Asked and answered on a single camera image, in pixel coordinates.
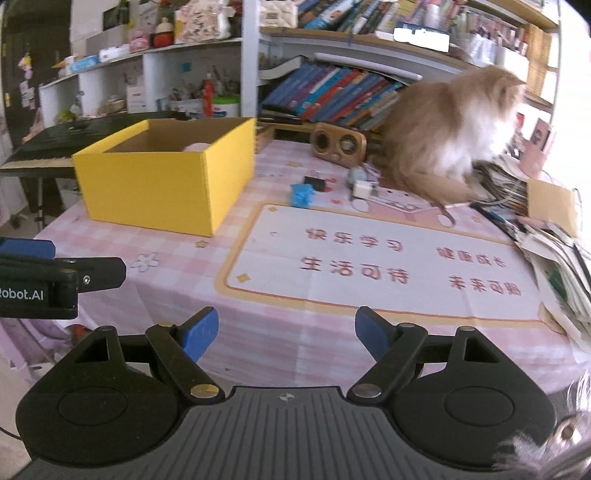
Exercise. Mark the brown retro speaker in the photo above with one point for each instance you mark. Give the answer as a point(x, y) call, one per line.
point(337, 143)

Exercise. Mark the pink plush pig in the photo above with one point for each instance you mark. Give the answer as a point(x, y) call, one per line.
point(196, 147)

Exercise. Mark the small pink box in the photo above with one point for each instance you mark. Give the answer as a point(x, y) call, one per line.
point(139, 41)

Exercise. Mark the stack of notebooks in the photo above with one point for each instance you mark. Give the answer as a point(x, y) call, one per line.
point(501, 184)

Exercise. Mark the white pen holder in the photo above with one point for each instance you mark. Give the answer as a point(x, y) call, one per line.
point(187, 106)

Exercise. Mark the small grey object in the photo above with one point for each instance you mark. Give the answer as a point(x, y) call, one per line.
point(362, 175)

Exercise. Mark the pink printed box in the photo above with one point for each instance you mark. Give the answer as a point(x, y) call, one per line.
point(535, 147)

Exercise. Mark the smartphone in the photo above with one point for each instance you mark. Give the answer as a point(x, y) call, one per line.
point(422, 39)

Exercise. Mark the brown cardboard piece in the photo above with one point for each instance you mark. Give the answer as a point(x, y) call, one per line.
point(551, 205)

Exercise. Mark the white box with red label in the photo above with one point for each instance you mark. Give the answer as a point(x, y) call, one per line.
point(136, 99)

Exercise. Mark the black pen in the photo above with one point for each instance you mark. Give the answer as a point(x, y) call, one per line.
point(496, 221)

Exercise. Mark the yellow cardboard box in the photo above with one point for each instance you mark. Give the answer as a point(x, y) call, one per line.
point(152, 194)

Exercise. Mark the black binder clip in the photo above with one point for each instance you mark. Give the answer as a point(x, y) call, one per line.
point(315, 183)

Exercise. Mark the white pen container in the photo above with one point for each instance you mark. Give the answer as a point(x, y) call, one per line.
point(512, 57)

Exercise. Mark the red bottle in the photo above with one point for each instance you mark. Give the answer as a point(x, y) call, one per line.
point(208, 99)

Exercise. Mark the white quilted handbag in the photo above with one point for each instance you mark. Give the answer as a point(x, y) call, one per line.
point(279, 14)

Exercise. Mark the pile of loose papers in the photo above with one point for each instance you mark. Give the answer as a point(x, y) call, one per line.
point(558, 277)

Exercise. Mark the orange and white cat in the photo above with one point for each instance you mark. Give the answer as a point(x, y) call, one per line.
point(438, 129)

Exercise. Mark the black keyboard stand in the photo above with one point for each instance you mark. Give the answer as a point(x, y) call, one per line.
point(40, 198)

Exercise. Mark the white flat box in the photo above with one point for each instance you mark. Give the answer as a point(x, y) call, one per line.
point(114, 53)

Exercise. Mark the desktop with pink checked cloth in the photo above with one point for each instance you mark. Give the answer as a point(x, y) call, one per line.
point(277, 332)

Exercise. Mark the grey fluffy fabric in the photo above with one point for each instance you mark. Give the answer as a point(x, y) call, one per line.
point(554, 447)

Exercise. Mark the white bookshelf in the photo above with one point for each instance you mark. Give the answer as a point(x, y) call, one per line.
point(249, 69)

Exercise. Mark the blue wet wipes pack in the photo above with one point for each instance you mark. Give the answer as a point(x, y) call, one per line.
point(84, 64)

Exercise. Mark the row of blue books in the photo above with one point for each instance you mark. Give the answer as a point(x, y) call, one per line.
point(332, 97)

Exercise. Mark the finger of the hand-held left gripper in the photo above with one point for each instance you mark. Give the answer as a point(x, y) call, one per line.
point(27, 248)
point(99, 272)

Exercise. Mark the brown wooden box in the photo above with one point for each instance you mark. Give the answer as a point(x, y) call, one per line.
point(264, 138)

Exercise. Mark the black electronic keyboard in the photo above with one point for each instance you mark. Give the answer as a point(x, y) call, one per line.
point(69, 143)

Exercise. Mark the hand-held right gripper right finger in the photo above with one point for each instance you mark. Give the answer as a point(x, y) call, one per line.
point(371, 333)

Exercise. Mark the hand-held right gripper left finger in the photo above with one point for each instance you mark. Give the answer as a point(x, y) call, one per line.
point(202, 331)

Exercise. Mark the black framed picture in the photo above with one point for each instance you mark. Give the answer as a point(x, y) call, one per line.
point(115, 16)

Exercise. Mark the brown bamboo blind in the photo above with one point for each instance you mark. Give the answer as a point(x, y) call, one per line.
point(539, 57)

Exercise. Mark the row of mixed books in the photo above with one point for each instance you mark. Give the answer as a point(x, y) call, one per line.
point(360, 16)

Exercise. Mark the white tub with red label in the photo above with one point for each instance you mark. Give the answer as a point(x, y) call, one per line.
point(226, 107)

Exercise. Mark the red round doll figure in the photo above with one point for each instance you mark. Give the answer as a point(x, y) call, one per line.
point(164, 37)

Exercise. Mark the blue eraser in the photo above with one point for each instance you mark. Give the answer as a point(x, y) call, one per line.
point(302, 195)

